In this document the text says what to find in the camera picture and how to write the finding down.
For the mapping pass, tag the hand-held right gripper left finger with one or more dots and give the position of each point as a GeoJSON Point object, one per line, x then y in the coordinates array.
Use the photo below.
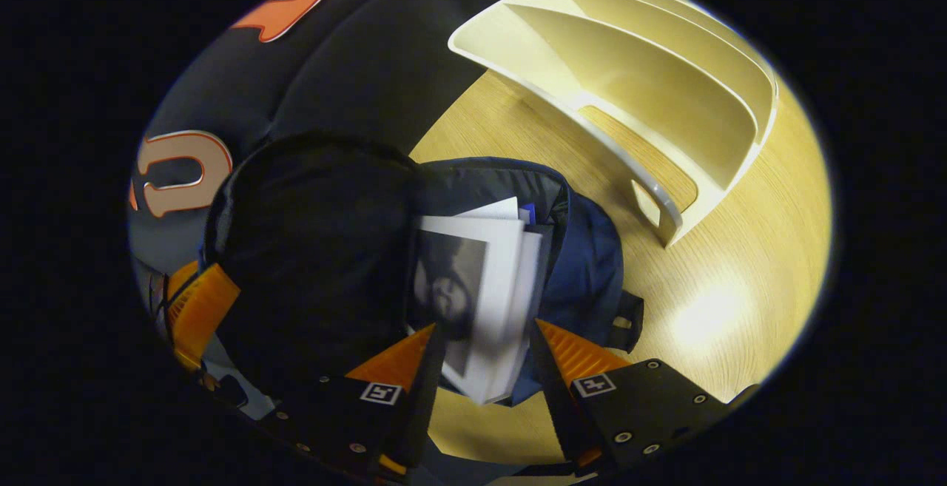
{"type": "Point", "coordinates": [425, 397]}

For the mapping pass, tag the cream plastic bookshelf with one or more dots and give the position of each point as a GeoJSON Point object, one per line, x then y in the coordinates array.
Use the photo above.
{"type": "Point", "coordinates": [651, 86]}

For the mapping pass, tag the blue cover book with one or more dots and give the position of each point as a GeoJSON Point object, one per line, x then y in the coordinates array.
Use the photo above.
{"type": "Point", "coordinates": [527, 214]}

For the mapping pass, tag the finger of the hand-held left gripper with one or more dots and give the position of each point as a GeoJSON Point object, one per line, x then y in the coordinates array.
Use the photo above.
{"type": "Point", "coordinates": [207, 316]}
{"type": "Point", "coordinates": [181, 286]}

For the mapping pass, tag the white portrait cover book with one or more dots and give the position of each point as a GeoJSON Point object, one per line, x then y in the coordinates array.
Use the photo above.
{"type": "Point", "coordinates": [503, 286]}

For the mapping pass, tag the blue schoolbag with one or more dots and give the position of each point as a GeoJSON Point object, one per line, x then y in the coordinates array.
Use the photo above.
{"type": "Point", "coordinates": [592, 271]}

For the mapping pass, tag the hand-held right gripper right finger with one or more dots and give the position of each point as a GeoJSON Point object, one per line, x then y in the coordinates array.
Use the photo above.
{"type": "Point", "coordinates": [555, 397]}

